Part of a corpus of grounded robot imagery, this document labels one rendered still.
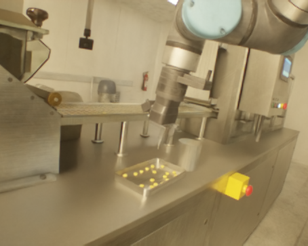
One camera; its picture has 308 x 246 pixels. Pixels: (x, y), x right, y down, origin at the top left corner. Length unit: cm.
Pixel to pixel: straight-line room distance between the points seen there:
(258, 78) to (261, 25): 76
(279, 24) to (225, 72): 77
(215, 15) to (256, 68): 82
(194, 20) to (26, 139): 44
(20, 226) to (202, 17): 47
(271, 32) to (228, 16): 9
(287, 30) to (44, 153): 58
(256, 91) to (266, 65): 13
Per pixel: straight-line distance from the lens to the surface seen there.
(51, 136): 58
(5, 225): 46
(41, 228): 44
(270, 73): 116
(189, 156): 71
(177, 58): 50
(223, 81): 117
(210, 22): 38
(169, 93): 51
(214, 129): 119
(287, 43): 46
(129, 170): 65
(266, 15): 43
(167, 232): 61
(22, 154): 57
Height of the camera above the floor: 108
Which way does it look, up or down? 11 degrees down
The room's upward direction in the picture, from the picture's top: 9 degrees clockwise
